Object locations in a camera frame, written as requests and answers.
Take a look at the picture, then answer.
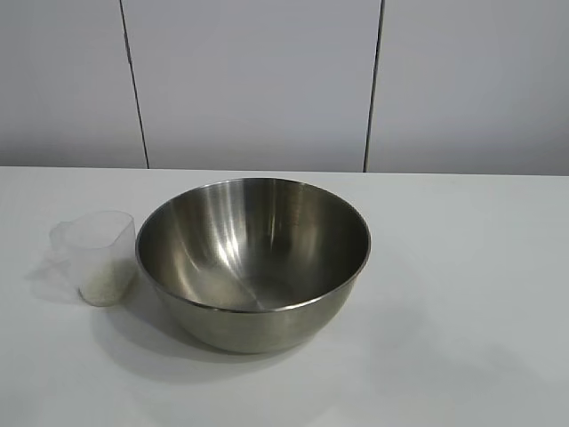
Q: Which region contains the stainless steel mixing bowl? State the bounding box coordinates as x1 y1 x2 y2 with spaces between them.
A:
134 177 373 355

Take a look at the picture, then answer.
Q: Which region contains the white uncooked rice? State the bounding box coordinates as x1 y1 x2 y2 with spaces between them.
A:
78 262 134 308

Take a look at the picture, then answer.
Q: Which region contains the clear plastic measuring cup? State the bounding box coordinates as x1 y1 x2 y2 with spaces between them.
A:
28 211 137 308

